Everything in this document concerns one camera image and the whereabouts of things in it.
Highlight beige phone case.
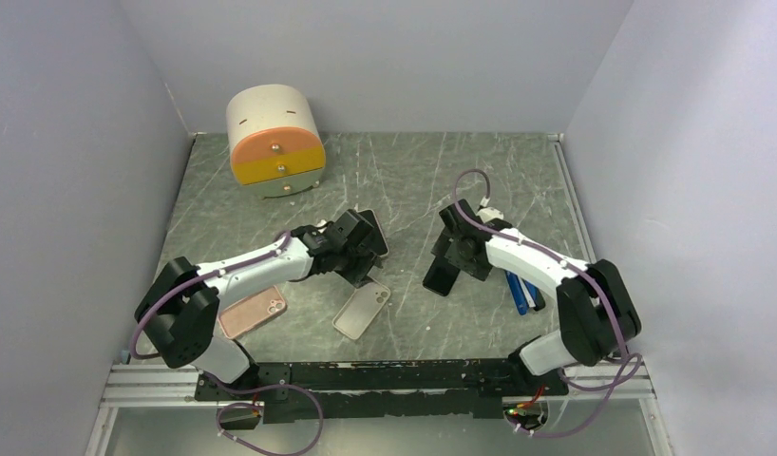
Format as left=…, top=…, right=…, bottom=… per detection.
left=332, top=280, right=391, bottom=340

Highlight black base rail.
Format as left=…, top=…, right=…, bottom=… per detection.
left=194, top=358, right=568, bottom=424

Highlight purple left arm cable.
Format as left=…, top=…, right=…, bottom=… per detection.
left=128, top=230, right=294, bottom=361

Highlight black phone front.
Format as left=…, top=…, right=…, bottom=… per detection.
left=358, top=209, right=389, bottom=257

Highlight pink phone case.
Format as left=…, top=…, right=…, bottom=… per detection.
left=218, top=287, right=288, bottom=339

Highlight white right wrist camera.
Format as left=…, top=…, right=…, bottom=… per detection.
left=477, top=207, right=504, bottom=224

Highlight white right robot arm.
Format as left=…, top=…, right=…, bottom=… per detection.
left=423, top=199, right=642, bottom=394

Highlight cream round drawer box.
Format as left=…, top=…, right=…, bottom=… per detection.
left=225, top=84, right=326, bottom=199

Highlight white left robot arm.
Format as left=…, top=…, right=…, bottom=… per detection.
left=129, top=209, right=388, bottom=399

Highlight aluminium frame rail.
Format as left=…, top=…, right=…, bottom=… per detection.
left=100, top=364, right=199, bottom=409

